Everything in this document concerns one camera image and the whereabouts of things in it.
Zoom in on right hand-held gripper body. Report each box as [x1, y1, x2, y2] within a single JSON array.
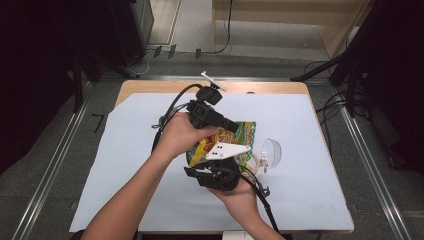
[[195, 142, 252, 192]]

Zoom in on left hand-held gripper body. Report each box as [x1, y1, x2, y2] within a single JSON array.
[[185, 70, 228, 131]]

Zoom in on yellow green spouted pouch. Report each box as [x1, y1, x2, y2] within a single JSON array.
[[185, 120, 258, 169]]

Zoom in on glass jar with hinged lid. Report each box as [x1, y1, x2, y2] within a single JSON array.
[[239, 138, 283, 177]]

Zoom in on person's right hand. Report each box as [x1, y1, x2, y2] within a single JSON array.
[[206, 179, 260, 225]]

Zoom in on person's left hand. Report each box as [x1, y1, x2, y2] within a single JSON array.
[[151, 111, 219, 161]]

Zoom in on white table mat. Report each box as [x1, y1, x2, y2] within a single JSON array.
[[69, 92, 355, 234]]

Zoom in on black metal stand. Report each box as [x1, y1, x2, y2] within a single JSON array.
[[71, 49, 134, 113], [289, 0, 378, 118]]

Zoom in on black cabinet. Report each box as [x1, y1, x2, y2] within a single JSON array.
[[109, 0, 155, 68]]

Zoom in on wooden shelf unit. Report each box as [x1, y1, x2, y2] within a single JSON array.
[[211, 0, 373, 60]]

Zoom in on dark curtain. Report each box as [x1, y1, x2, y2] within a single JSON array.
[[353, 0, 424, 174], [0, 0, 113, 174]]

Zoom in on left hand-held gripper cable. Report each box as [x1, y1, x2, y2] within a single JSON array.
[[150, 83, 204, 155]]

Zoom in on hand-held gripper cable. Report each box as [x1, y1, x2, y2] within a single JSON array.
[[233, 166, 281, 235], [150, 83, 204, 155]]

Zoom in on right hand-held gripper cable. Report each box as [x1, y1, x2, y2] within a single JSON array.
[[233, 166, 281, 235]]

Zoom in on black floor cables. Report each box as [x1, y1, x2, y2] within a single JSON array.
[[314, 59, 368, 158]]

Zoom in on black hanging cable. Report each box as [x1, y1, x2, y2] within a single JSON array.
[[213, 0, 235, 55]]

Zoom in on metal floor rail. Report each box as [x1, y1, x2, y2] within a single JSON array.
[[11, 99, 91, 240], [338, 106, 413, 240]]

